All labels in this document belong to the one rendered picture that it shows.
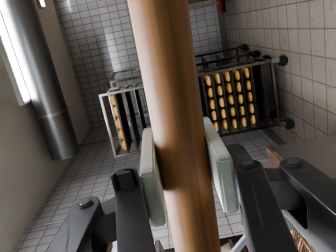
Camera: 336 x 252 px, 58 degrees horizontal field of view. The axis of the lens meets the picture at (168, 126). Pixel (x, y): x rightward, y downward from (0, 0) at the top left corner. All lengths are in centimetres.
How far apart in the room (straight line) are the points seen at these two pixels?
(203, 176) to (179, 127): 3
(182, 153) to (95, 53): 510
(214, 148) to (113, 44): 506
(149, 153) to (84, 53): 513
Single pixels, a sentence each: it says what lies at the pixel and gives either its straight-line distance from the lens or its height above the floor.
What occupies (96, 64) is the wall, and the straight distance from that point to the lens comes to 527.
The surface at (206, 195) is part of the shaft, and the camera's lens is 18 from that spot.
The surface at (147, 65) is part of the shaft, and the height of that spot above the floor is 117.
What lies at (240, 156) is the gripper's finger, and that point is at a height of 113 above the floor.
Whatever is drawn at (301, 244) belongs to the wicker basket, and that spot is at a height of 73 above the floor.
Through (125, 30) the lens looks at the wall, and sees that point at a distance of 517.
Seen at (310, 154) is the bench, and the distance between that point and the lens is 201.
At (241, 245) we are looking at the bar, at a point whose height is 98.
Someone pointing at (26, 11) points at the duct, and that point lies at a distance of 330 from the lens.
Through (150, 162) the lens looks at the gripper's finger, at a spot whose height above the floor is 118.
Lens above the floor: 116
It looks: 1 degrees up
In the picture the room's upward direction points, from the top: 101 degrees counter-clockwise
